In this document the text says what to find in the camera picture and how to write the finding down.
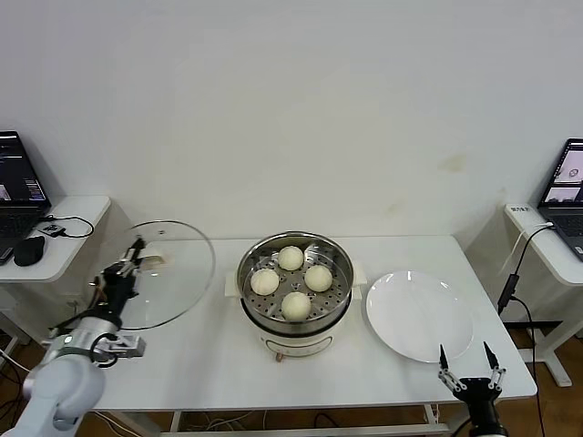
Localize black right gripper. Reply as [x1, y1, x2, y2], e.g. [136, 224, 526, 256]
[436, 340, 508, 437]

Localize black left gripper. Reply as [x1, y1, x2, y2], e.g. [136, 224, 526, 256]
[93, 235, 147, 322]

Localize round glass pot lid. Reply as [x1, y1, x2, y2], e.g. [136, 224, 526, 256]
[97, 220, 217, 331]

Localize white steamed baozi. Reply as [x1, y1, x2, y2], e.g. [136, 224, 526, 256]
[277, 245, 305, 271]
[303, 265, 334, 293]
[250, 268, 281, 296]
[281, 291, 313, 321]

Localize stainless steel steamer basket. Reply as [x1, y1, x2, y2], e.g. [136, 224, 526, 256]
[235, 230, 354, 322]

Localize white round plate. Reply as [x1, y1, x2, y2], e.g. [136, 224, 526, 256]
[365, 269, 475, 364]

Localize white side desk with mouse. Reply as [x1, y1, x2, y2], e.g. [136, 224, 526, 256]
[0, 195, 111, 347]

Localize black computer mouse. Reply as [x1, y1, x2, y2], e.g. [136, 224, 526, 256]
[12, 235, 46, 268]

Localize black laptop with dark screen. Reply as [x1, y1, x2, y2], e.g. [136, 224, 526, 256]
[0, 130, 52, 265]

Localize cream electric cooking pot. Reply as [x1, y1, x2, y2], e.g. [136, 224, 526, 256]
[222, 263, 368, 363]

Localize grey laptop with pink screen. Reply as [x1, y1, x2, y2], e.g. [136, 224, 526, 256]
[536, 137, 583, 263]

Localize thin black desk cable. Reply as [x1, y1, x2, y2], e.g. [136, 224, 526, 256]
[45, 213, 95, 240]

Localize black laptop power cable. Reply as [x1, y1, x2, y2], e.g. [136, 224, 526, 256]
[496, 222, 555, 437]

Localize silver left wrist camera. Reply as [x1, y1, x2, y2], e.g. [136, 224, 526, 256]
[93, 334, 148, 362]

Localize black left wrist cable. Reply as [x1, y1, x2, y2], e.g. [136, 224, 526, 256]
[88, 334, 122, 368]

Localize white table frame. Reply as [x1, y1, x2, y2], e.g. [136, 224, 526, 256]
[170, 400, 452, 437]

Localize white laptop cable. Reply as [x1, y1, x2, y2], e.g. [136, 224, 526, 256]
[499, 221, 555, 277]

